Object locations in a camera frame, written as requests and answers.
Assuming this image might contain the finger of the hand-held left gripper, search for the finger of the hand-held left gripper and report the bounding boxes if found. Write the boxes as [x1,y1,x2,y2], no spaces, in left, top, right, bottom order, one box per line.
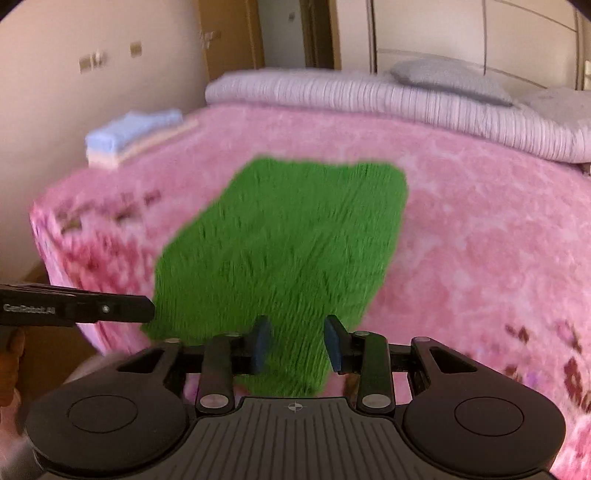
[74,292,156,324]

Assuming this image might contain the cream wardrobe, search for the cream wardrobe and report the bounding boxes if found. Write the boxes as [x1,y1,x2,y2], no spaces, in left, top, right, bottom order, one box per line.
[330,0,591,91]

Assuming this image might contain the dark wooden door frame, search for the dark wooden door frame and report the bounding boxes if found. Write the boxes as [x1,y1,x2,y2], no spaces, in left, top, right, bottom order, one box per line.
[300,0,343,70]

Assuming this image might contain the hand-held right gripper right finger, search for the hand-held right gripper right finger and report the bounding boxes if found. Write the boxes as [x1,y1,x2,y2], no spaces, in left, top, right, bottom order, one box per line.
[322,315,479,415]

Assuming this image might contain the green knitted sweater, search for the green knitted sweater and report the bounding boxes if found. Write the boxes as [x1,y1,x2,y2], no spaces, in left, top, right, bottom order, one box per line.
[141,157,410,398]

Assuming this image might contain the person's left hand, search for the person's left hand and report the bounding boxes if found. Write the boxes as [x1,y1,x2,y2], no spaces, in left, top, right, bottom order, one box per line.
[0,329,27,408]

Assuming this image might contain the lilac striped duvet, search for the lilac striped duvet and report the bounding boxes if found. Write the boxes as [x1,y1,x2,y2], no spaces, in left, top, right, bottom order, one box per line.
[204,68,591,164]

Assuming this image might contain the grey pillow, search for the grey pillow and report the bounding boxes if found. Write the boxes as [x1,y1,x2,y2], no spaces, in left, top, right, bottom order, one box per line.
[519,87,591,133]
[390,59,515,108]

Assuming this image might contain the pink floral blanket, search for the pink floral blanket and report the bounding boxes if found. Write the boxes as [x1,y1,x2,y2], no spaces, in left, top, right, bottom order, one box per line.
[28,102,591,480]

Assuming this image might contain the wooden door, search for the wooden door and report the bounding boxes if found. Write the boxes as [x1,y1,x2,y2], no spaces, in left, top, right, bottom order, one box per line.
[196,0,265,83]

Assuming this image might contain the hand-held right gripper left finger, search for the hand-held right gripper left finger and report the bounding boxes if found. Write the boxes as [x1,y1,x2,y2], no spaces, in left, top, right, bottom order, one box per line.
[117,315,273,418]

